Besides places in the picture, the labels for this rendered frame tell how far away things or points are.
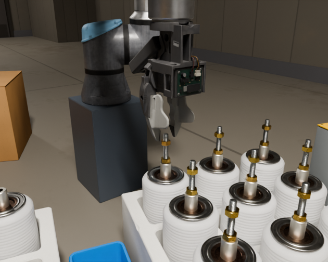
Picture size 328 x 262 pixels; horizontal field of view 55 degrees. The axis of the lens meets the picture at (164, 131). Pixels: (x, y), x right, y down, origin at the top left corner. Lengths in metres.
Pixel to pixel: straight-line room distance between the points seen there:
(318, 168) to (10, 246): 0.67
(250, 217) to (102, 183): 0.54
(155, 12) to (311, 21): 2.38
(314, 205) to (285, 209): 0.05
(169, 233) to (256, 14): 2.75
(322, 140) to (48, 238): 0.62
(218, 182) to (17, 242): 0.38
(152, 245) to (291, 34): 2.53
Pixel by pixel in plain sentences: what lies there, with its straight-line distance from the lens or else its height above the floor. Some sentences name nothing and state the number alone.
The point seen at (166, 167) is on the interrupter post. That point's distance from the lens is 0.63.
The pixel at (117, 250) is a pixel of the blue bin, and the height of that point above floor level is 0.10.
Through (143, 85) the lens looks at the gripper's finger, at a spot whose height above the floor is 0.44.
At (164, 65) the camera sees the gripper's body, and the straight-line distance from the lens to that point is 0.51.
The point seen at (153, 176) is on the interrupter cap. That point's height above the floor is 0.25.
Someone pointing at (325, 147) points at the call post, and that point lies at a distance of 0.81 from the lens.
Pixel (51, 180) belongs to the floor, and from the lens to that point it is 1.19.
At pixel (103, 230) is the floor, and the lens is 0.92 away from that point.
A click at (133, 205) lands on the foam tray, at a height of 0.18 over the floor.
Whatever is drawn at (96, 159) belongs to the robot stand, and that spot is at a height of 0.15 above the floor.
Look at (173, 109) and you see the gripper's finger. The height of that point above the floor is 0.39.
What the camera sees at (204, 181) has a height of 0.23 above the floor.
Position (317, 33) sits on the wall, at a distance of 2.82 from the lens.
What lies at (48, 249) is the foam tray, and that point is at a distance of 0.62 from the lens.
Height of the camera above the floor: 0.57
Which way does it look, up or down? 22 degrees down
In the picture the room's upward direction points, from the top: straight up
